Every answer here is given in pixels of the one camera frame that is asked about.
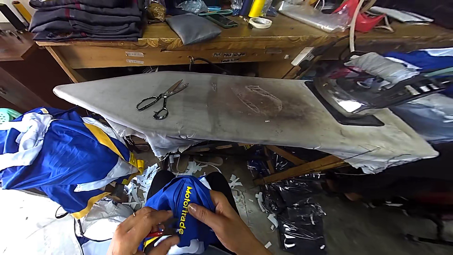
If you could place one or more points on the person's right hand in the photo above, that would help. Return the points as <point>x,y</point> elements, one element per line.
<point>224,226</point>

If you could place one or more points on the person's left hand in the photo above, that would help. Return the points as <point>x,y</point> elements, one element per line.
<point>129,232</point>

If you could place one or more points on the person's right fingers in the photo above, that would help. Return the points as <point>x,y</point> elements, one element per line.
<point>220,202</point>

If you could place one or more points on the person's left fingers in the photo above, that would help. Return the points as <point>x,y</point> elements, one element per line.
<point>145,219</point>

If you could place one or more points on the person's right thumb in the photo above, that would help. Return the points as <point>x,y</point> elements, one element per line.
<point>202,213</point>

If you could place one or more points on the person's left thumb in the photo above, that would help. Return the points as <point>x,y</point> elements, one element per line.
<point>163,246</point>

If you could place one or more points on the small red thread snips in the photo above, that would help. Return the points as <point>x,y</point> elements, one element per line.
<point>155,234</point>

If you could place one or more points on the blue garment with yellow lettering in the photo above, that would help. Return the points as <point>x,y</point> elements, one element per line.
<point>170,198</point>

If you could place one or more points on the person's right forearm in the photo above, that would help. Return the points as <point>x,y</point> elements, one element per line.
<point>255,249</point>

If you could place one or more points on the person's legs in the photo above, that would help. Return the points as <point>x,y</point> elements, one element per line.
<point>221,179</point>

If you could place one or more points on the pile of white fabric scraps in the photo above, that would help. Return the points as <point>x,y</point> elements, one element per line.
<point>143,182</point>

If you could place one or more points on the clear plastic bag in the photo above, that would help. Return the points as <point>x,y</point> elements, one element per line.
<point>106,216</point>

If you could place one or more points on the beige sandal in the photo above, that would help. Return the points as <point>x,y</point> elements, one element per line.
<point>210,160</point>
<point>182,164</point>

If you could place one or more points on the pile of black plastic-wrapped packages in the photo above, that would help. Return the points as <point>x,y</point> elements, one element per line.
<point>299,216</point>

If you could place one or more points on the wooden ironing board leg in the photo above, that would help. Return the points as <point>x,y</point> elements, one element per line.
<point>300,170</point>

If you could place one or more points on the grey covered ironing board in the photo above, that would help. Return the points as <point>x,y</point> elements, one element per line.
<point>198,106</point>

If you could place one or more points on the pile of blue yellow garments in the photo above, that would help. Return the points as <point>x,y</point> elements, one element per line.
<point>67,148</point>

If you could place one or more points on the white fabric sack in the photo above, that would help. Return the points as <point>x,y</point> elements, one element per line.
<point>32,219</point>

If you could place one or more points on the black iron rest mat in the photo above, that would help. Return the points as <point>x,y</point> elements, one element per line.
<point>334,108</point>

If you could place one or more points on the wooden table with drawers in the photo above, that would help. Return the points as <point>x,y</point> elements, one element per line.
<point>170,53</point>

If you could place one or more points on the white power strip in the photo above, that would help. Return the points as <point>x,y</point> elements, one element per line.
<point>303,55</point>

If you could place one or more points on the light green plastic basket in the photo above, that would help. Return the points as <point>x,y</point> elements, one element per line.
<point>7,115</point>

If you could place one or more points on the grey fabric pouch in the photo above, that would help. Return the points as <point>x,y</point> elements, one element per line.
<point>193,28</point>

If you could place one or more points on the black smartphone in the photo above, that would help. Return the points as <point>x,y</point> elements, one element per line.
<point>223,20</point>

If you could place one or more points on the white tape roll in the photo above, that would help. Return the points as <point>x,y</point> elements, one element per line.
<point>260,22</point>

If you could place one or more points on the dark brown cabinet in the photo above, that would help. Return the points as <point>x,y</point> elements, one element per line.
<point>24,74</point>

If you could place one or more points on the dark blue thread cone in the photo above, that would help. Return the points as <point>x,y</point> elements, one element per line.
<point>245,7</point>

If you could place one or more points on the yellow thread cone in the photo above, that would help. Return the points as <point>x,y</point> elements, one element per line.
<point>257,8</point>

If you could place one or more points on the crumpled clear plastic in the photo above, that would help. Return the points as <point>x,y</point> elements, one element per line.
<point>193,6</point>

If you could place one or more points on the black steam iron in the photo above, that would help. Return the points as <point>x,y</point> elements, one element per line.
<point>389,94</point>

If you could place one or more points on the plastic bag with brown contents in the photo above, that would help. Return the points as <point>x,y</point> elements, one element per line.
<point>155,10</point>

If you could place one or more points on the stack of dark folded clothes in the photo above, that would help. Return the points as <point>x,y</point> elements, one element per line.
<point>88,21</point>

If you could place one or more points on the clear plastic packaging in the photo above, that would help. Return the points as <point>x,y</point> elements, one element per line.
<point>311,17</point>

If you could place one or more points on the grey cloth wrap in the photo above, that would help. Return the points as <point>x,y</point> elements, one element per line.
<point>385,67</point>

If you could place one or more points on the pile of blue white fabric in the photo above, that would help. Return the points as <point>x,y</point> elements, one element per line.
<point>424,120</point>

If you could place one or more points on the red plastic object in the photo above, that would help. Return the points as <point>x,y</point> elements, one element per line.
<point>362,22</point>

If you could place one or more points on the yellow tube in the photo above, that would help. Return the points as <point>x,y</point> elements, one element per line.
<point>22,12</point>

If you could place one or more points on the black tube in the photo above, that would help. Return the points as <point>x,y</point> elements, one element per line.
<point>11,15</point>

